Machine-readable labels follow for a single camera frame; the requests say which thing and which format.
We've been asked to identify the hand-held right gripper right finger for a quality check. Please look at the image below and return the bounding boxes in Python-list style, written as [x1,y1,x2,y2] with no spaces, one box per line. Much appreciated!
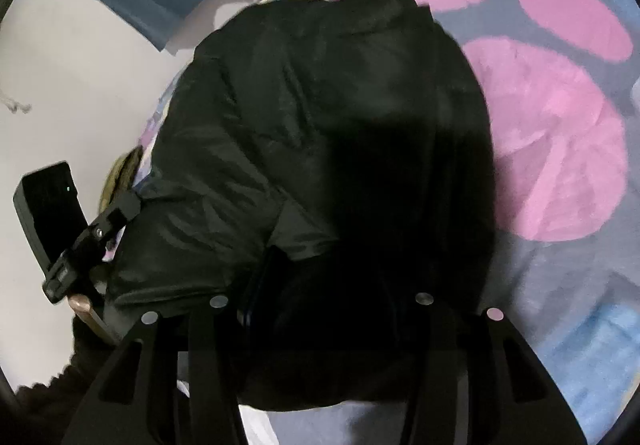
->
[399,292,587,445]

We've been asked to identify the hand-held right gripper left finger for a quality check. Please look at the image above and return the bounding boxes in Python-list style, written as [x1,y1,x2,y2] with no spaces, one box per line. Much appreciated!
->
[60,249,276,445]

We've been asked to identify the olive brown cloth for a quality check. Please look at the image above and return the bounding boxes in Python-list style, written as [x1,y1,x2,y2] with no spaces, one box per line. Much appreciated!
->
[99,147,145,213]

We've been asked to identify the tan wooden bar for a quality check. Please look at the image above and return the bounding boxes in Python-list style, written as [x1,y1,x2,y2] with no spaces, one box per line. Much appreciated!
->
[67,292,123,347]

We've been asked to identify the polka dot blanket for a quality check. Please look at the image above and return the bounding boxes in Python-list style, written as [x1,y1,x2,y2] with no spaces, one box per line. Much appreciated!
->
[132,0,640,445]

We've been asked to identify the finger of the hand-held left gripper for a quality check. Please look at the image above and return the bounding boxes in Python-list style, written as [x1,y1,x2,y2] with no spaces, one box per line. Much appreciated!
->
[42,192,143,307]

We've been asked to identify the black jacket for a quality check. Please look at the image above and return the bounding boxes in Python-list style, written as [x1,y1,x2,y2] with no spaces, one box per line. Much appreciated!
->
[105,0,497,413]

